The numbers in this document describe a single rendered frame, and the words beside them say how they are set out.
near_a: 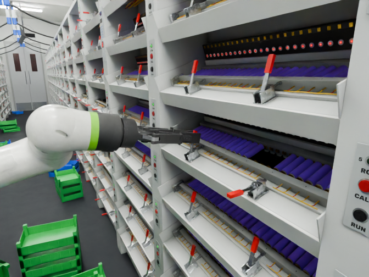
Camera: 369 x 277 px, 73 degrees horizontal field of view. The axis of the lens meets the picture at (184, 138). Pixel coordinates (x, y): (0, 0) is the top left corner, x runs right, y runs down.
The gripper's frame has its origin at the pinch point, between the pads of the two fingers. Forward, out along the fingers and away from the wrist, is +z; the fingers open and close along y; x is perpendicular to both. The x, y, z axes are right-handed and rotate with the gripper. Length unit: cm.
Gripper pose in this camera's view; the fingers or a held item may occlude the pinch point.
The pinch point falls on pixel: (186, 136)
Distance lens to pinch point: 73.7
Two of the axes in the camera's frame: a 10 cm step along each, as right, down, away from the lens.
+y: 5.0, 2.2, -8.4
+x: 1.5, -9.7, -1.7
